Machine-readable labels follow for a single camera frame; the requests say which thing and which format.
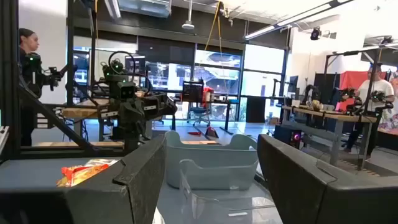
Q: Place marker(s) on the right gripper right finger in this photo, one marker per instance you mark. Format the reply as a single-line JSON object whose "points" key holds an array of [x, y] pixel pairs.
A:
{"points": [[311, 199]]}

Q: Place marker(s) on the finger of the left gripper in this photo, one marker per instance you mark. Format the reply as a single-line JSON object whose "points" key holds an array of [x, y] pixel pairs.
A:
{"points": [[158, 109], [109, 114]]}

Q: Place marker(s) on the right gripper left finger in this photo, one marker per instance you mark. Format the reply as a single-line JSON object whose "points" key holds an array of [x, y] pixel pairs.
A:
{"points": [[93, 205]]}

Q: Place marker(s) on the orange chicken ramen packet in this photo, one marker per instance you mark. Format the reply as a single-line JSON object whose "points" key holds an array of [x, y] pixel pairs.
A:
{"points": [[81, 174]]}

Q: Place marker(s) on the other station robot arm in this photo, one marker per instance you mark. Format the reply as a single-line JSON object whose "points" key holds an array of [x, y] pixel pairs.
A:
{"points": [[379, 96], [32, 67], [348, 95]]}

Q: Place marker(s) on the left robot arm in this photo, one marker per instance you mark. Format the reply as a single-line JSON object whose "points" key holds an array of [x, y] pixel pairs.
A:
{"points": [[129, 137]]}

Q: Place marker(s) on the wooden workbench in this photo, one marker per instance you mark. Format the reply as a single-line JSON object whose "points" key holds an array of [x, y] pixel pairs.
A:
{"points": [[84, 109], [335, 116]]}

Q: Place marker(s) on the black computer monitor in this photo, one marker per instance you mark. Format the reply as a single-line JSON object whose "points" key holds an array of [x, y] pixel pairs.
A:
{"points": [[192, 91]]}

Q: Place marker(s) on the blue office chair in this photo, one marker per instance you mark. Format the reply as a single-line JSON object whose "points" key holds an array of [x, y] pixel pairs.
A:
{"points": [[199, 112]]}

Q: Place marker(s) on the red box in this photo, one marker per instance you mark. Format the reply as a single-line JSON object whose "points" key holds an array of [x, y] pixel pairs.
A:
{"points": [[208, 95]]}

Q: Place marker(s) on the red dustpan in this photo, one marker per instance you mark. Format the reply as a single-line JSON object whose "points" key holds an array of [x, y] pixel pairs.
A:
{"points": [[212, 132]]}

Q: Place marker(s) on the teal plastic bin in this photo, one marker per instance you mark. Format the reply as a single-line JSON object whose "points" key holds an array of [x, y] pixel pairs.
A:
{"points": [[205, 155]]}

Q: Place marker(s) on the black computer tower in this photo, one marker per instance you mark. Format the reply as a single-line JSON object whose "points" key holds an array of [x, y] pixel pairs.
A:
{"points": [[287, 137]]}

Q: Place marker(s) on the black desk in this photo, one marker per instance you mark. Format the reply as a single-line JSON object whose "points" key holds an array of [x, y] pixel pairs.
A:
{"points": [[228, 112]]}

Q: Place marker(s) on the white pendant lamp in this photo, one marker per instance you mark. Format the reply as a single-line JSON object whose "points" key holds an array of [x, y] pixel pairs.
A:
{"points": [[188, 25]]}

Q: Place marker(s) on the clear plastic bin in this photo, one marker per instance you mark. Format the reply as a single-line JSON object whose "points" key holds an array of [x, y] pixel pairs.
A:
{"points": [[217, 199]]}

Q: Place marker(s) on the person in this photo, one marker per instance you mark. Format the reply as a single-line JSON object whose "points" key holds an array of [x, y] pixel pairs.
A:
{"points": [[28, 37], [377, 88]]}

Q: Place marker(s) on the red cloth backdrop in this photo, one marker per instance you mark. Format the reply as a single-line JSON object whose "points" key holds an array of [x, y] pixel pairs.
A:
{"points": [[351, 81]]}

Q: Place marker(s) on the long ceiling light bar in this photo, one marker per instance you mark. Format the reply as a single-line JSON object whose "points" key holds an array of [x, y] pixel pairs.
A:
{"points": [[280, 25]]}

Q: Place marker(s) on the black ceiling spotlight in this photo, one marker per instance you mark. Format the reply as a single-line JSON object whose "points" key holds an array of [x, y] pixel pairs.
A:
{"points": [[315, 33]]}

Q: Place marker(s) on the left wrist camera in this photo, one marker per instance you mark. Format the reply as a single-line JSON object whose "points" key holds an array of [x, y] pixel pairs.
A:
{"points": [[127, 91]]}

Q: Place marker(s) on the black station frame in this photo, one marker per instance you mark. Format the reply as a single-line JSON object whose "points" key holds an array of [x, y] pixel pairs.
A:
{"points": [[351, 53]]}

